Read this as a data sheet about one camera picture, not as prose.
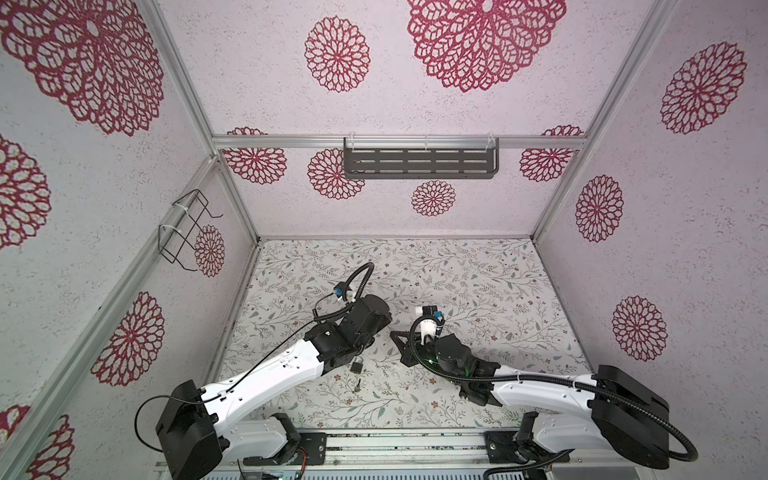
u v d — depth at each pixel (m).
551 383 0.49
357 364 0.88
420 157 0.96
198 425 0.39
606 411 0.42
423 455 0.74
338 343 0.55
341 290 0.68
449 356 0.58
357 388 0.84
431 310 0.69
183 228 0.78
